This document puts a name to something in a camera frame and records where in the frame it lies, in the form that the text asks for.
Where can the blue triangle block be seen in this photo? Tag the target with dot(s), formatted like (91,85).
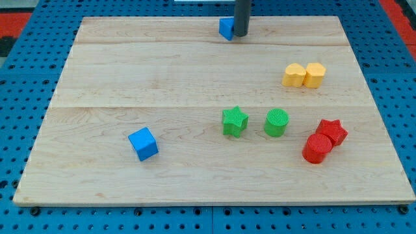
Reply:
(226,26)

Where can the green star block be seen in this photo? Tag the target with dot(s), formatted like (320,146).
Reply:
(234,121)

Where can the light wooden board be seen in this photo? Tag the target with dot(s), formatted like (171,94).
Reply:
(175,76)

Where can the green cylinder block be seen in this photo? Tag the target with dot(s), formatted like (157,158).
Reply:
(276,122)

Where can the blue cube block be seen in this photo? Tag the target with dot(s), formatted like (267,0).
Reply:
(143,143)

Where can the yellow heart block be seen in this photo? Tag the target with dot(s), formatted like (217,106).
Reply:
(294,75)

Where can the red cylinder block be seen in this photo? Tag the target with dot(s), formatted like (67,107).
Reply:
(316,148)

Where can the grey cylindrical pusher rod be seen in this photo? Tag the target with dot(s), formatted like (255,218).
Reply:
(242,13)

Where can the yellow hexagon block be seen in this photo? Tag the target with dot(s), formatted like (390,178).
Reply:
(315,73)

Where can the red star block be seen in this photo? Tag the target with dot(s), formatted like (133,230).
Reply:
(333,130)

